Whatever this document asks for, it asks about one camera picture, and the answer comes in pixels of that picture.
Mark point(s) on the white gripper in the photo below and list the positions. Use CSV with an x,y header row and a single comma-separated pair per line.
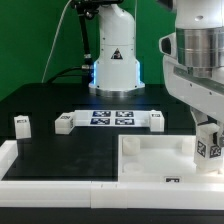
x,y
205,96

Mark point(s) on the white square tabletop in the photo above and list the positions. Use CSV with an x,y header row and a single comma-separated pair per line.
x,y
160,158

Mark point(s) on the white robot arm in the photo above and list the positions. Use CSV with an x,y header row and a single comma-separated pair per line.
x,y
193,62

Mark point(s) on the white base tag plate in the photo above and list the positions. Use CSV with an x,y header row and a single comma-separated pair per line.
x,y
112,118

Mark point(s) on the white U-shaped fence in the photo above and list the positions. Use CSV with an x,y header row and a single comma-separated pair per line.
x,y
124,195

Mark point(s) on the black camera pole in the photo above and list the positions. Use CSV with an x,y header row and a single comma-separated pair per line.
x,y
87,10

